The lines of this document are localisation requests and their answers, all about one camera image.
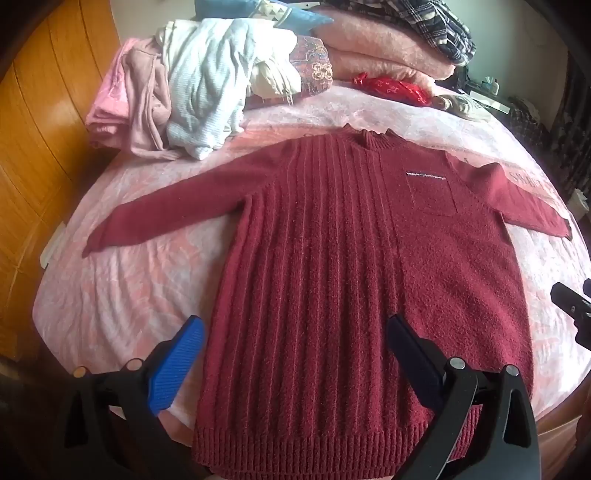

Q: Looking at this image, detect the white ribbed knit garment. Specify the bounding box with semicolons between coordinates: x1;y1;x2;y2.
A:
154;18;298;161

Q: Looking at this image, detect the plaid garment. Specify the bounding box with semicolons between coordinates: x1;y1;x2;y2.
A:
392;0;476;65

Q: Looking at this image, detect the dark red knit sweater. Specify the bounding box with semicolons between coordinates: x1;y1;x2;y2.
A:
83;124;573;468

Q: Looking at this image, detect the mauve garment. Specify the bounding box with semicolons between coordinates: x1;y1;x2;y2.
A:
124;46;185;160

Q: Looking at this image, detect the cream garment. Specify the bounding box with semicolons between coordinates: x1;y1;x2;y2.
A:
249;60;301;104

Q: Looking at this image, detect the orange wooden cabinet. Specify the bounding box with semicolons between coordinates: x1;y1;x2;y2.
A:
0;0;125;361

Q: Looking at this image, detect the pink printed bedsheet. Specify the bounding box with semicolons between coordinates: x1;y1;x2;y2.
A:
32;78;591;462

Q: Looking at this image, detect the pink folded garment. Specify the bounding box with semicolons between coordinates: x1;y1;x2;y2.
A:
85;38;139;148

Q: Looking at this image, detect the dark patterned curtain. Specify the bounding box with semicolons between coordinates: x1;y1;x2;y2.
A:
512;46;591;195

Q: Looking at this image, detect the pink fluffy blanket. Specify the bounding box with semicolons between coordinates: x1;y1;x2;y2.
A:
314;7;458;93

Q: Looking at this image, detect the cream cloth item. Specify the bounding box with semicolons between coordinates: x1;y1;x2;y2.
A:
431;93;481;121

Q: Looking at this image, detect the red patterned cloth bag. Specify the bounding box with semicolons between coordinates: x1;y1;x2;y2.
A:
353;71;432;106

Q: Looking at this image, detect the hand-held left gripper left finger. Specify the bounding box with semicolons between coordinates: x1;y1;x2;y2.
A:
62;315;206;480

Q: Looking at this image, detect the patterned maroon cushion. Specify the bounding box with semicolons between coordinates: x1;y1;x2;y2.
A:
288;34;334;97

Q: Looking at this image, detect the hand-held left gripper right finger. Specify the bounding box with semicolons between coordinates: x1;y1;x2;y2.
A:
387;315;541;480

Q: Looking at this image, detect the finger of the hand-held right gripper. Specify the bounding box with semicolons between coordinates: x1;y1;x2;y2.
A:
551;279;591;354

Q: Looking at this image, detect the blue pillow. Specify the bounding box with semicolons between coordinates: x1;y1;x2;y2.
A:
194;0;334;35

